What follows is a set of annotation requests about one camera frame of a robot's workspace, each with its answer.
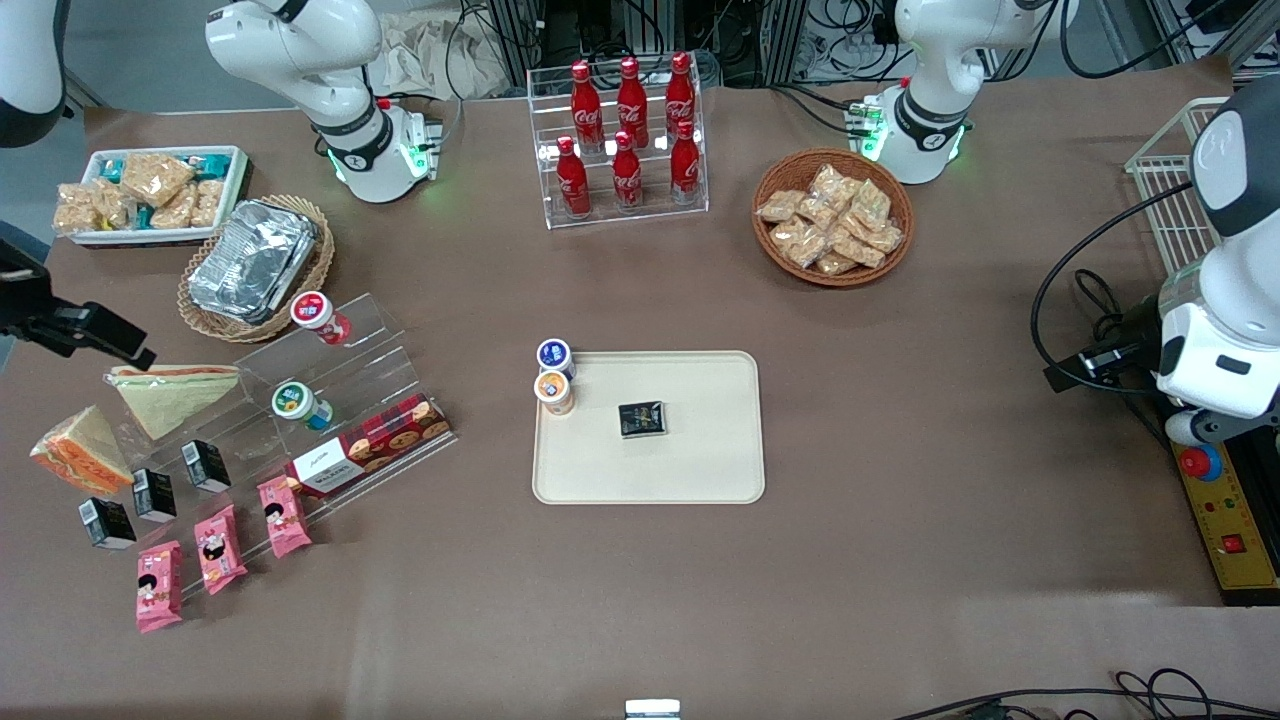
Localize clear acrylic tiered stand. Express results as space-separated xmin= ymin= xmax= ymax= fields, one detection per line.
xmin=50 ymin=292 xmax=458 ymax=563

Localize orange lid cup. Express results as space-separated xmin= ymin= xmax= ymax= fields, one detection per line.
xmin=533 ymin=370 xmax=577 ymax=418

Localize red yogurt cup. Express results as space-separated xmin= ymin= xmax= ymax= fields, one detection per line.
xmin=290 ymin=291 xmax=354 ymax=347

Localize small black carton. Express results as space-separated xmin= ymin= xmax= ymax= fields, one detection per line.
xmin=131 ymin=468 xmax=179 ymax=524
xmin=78 ymin=497 xmax=138 ymax=551
xmin=180 ymin=440 xmax=233 ymax=494

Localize stacked foil containers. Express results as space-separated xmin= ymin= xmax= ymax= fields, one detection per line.
xmin=187 ymin=199 xmax=320 ymax=324

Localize wicker basket with foil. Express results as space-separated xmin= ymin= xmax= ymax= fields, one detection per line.
xmin=177 ymin=194 xmax=337 ymax=345

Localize green lid yogurt cup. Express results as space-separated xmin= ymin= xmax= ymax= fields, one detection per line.
xmin=271 ymin=381 xmax=335 ymax=433

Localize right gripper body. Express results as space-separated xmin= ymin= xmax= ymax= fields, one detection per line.
xmin=0 ymin=224 xmax=55 ymax=337

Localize clear acrylic bottle rack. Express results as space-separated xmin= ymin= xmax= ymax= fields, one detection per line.
xmin=526 ymin=58 xmax=710 ymax=232

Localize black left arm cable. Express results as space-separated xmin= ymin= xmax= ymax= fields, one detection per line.
xmin=1029 ymin=180 xmax=1201 ymax=397

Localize triangle sandwich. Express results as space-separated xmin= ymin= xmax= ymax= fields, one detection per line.
xmin=105 ymin=364 xmax=242 ymax=442
xmin=29 ymin=404 xmax=136 ymax=497

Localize background equipment rack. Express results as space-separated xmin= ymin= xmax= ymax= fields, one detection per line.
xmin=485 ymin=0 xmax=906 ymax=89

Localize round wicker snack basket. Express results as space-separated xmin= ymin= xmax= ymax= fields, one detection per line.
xmin=751 ymin=148 xmax=916 ymax=289

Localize red tartan cookie box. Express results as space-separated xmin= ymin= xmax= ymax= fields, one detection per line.
xmin=285 ymin=393 xmax=454 ymax=499

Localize yellow emergency stop box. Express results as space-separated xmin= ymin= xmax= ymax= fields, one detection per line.
xmin=1168 ymin=440 xmax=1280 ymax=607

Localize black floor cable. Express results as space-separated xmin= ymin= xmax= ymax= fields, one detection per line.
xmin=888 ymin=668 xmax=1280 ymax=720

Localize small black packet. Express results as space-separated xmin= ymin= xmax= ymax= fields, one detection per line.
xmin=618 ymin=400 xmax=669 ymax=440

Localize pink snack pack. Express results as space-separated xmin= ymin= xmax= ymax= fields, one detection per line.
xmin=257 ymin=475 xmax=313 ymax=559
xmin=193 ymin=504 xmax=249 ymax=597
xmin=135 ymin=541 xmax=186 ymax=634

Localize crumpled beige paper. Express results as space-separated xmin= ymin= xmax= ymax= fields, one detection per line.
xmin=372 ymin=8 xmax=513 ymax=102

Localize white plastic bin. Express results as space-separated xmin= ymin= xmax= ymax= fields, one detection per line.
xmin=54 ymin=146 xmax=250 ymax=247

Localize beige plastic tray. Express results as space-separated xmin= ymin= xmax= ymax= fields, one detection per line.
xmin=532 ymin=350 xmax=767 ymax=506

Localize red cola bottle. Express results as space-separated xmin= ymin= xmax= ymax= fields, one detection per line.
xmin=555 ymin=136 xmax=592 ymax=219
xmin=611 ymin=130 xmax=645 ymax=212
xmin=664 ymin=52 xmax=697 ymax=137
xmin=570 ymin=60 xmax=605 ymax=153
xmin=616 ymin=57 xmax=650 ymax=150
xmin=669 ymin=120 xmax=702 ymax=205

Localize white wire basket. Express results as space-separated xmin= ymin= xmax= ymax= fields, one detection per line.
xmin=1124 ymin=96 xmax=1233 ymax=277

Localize rice cracker pack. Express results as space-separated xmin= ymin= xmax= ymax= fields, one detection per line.
xmin=92 ymin=180 xmax=137 ymax=230
xmin=54 ymin=183 xmax=101 ymax=234
xmin=150 ymin=186 xmax=199 ymax=230
xmin=190 ymin=179 xmax=227 ymax=229
xmin=119 ymin=151 xmax=197 ymax=208

